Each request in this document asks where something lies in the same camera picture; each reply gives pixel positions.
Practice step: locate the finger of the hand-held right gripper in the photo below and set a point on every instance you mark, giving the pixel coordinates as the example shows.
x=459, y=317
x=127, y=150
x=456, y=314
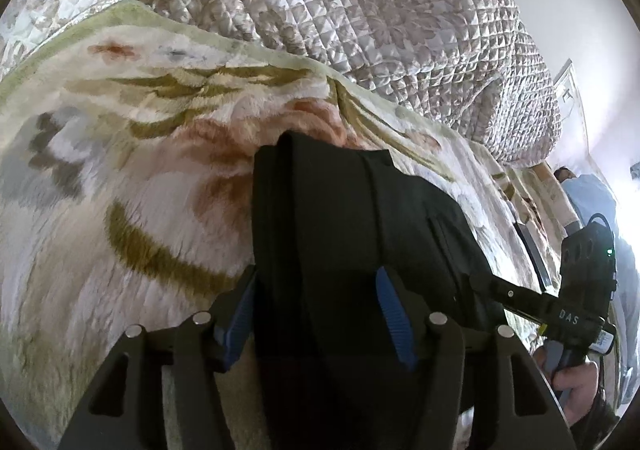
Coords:
x=515, y=295

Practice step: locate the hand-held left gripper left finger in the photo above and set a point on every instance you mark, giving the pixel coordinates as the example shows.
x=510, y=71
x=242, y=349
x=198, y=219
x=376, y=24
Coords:
x=240, y=320

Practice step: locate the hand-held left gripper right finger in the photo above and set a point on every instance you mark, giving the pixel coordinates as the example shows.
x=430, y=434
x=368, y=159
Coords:
x=395, y=320

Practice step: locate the black pants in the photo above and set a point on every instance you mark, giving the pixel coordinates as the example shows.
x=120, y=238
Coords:
x=340, y=230

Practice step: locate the person's right forearm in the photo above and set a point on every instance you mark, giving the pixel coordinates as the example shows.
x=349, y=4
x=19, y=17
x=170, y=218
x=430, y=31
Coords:
x=597, y=420

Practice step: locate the person's right hand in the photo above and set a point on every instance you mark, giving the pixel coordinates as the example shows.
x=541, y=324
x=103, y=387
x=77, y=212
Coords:
x=575, y=390

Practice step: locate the dark narrow strip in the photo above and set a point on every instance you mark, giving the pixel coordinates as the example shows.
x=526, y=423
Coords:
x=532, y=252

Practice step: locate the floral fleece blanket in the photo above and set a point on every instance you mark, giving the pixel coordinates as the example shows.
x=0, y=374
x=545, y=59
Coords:
x=125, y=155

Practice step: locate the quilted satin bedspread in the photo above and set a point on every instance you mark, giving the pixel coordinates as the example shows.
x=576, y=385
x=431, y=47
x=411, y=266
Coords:
x=350, y=5

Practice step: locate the white picture frame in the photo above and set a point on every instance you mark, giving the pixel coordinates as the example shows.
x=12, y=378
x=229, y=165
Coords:
x=567, y=90

